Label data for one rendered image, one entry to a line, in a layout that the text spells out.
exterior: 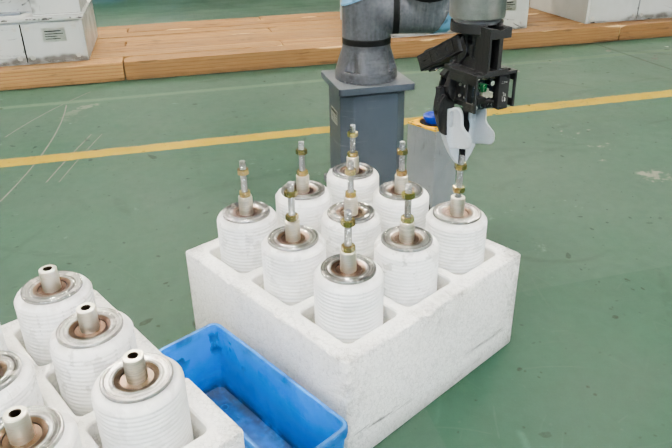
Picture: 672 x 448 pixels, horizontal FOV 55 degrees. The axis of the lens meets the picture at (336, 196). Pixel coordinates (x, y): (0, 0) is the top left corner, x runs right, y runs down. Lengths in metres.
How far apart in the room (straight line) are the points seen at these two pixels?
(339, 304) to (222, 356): 0.26
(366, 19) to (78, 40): 1.68
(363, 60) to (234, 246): 0.67
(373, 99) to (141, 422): 1.02
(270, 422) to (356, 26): 0.91
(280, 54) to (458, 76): 2.05
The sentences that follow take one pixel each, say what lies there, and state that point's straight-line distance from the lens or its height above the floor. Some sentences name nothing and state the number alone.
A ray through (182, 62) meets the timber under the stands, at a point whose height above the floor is 0.06.
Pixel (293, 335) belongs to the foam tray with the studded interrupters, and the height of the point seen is 0.17.
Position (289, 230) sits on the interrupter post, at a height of 0.27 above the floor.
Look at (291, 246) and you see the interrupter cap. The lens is 0.92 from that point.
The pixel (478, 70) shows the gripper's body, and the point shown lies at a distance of 0.90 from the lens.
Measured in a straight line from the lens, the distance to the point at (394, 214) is 1.06.
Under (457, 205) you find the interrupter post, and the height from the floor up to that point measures 0.27.
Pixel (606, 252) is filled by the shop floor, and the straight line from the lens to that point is 1.50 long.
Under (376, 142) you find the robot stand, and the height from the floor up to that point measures 0.16.
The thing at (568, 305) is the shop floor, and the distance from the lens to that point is 1.30.
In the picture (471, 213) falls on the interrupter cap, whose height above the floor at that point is 0.25.
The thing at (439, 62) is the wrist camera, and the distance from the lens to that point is 0.97.
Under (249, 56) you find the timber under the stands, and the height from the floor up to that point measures 0.06.
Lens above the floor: 0.71
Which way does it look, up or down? 26 degrees down
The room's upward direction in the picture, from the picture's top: 1 degrees counter-clockwise
